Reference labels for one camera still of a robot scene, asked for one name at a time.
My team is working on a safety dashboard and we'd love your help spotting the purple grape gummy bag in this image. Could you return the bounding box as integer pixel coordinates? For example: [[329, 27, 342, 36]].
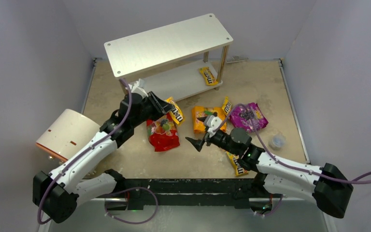
[[229, 102, 269, 133]]

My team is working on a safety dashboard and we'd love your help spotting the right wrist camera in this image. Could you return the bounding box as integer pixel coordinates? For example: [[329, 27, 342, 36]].
[[204, 115, 223, 135]]

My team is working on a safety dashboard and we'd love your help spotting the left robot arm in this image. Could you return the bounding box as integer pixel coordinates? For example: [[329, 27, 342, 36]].
[[32, 92, 175, 225]]

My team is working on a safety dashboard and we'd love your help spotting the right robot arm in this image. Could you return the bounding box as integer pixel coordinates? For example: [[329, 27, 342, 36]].
[[187, 115, 354, 218]]

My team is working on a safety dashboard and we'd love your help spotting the white two-tier shelf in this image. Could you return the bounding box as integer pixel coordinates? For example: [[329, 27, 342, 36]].
[[104, 14, 233, 101]]

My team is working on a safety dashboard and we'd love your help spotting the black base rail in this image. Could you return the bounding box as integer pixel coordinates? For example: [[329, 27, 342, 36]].
[[106, 178, 280, 210]]

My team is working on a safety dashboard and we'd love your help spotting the white cylinder container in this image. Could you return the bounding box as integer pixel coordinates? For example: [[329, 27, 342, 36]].
[[36, 109, 100, 162]]

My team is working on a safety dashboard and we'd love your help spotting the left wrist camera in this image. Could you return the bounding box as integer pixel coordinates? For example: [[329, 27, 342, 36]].
[[129, 78, 148, 98]]

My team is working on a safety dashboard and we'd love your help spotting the yellow m&m's bag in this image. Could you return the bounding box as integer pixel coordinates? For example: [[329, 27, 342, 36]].
[[225, 151, 249, 177], [222, 96, 232, 116], [165, 97, 185, 125], [199, 67, 218, 86]]

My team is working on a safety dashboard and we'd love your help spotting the orange mango gummy bag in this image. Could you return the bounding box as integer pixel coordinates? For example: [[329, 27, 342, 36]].
[[191, 106, 228, 135]]

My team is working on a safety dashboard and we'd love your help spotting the red assorted gummy bag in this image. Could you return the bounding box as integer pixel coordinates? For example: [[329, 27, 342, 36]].
[[146, 114, 180, 152]]

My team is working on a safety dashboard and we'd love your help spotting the clear plastic cup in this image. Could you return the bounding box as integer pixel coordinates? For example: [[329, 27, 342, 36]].
[[268, 133, 286, 150]]

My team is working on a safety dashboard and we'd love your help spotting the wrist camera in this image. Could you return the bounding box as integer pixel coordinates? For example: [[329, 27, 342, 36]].
[[129, 78, 148, 98], [204, 115, 223, 135]]

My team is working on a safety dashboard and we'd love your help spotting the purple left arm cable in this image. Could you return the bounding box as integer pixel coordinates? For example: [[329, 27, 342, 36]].
[[37, 77, 159, 225]]

